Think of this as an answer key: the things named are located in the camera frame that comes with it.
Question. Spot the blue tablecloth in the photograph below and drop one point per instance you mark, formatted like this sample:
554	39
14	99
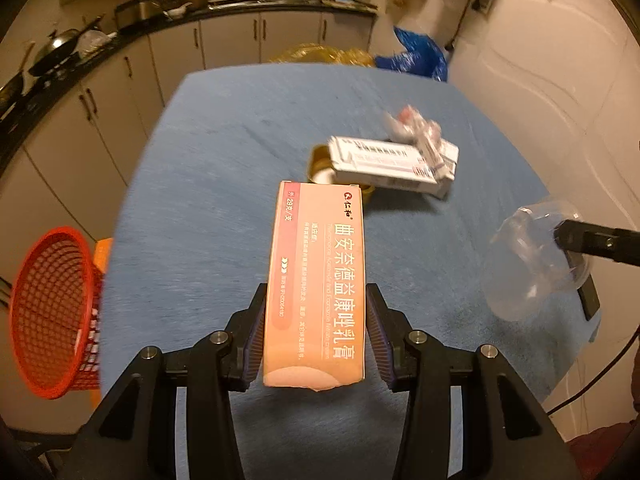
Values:
210	185

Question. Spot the wok with metal lid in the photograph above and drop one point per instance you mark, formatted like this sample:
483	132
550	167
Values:
55	50

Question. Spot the grey kitchen base cabinets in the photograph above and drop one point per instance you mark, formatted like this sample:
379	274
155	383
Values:
100	125

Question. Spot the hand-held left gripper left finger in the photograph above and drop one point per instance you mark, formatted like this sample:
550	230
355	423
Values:
257	330

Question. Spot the orange stool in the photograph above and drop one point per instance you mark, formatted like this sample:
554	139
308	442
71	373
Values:
104	255

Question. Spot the wall power socket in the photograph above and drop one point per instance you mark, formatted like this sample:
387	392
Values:
482	4

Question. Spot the gold metal tin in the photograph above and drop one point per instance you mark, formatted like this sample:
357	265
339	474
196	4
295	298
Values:
320	165

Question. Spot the black kitchen countertop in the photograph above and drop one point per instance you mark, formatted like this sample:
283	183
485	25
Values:
280	8

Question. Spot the clear plastic wrapper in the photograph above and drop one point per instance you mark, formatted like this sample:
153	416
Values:
412	122

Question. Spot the peach cardboard medicine box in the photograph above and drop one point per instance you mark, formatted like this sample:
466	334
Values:
315	285

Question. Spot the red plastic mesh basket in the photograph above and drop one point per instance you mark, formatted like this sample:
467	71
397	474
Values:
50	310

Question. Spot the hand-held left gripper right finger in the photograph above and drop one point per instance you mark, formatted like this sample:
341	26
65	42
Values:
380	340

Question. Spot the yellow plastic bag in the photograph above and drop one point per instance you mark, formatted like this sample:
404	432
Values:
310	54

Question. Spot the white medicine box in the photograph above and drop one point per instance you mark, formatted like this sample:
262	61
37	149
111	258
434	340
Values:
380	160

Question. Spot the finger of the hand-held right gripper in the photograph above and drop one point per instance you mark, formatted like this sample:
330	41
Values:
587	290
600	242

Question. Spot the clear plastic cup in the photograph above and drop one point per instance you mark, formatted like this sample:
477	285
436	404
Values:
525	260

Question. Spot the plastic bag beside wok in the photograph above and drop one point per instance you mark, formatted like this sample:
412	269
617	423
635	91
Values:
95	42

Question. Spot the steel electric cooker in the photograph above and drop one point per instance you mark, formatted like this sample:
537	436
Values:
137	10

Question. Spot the dark red cloth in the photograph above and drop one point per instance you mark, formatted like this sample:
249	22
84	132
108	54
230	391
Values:
605	450

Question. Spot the blue plastic bag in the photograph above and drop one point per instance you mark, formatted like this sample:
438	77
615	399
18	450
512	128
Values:
415	55

